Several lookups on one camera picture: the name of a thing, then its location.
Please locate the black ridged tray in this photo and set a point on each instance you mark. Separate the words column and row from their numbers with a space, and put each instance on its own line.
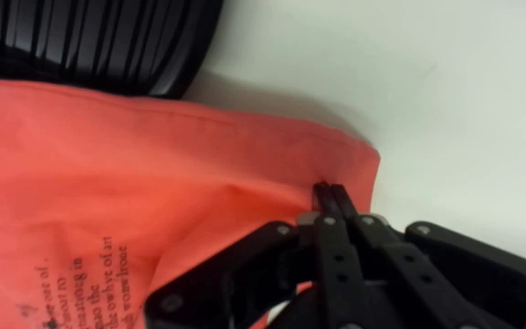
column 91, row 43

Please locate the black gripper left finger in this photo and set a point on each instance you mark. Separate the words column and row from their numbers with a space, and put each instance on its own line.
column 244, row 275

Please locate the coral red shirt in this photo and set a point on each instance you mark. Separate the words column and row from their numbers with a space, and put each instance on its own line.
column 122, row 202

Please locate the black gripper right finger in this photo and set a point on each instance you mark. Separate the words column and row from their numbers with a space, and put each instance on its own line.
column 445, row 275

